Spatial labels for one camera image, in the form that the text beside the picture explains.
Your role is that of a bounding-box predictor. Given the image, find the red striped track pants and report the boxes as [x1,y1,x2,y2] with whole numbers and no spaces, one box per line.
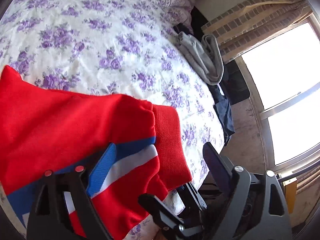
[1,66,192,239]

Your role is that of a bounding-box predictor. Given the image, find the dark blue hanging garment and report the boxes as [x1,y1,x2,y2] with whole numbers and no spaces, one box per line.
[208,85,235,146]

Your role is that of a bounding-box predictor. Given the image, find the grey folded garment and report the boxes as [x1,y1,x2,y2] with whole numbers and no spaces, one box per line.
[177,32,224,86]

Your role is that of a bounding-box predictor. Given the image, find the beige brick pattern curtain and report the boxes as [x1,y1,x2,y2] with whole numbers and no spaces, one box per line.
[202,0,313,63]

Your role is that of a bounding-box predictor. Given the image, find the purple floral bed sheet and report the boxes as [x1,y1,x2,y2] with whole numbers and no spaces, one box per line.
[1,0,223,187]

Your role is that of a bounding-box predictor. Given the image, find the window with metal frame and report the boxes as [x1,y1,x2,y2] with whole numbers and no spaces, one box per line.
[236,15,319,177]

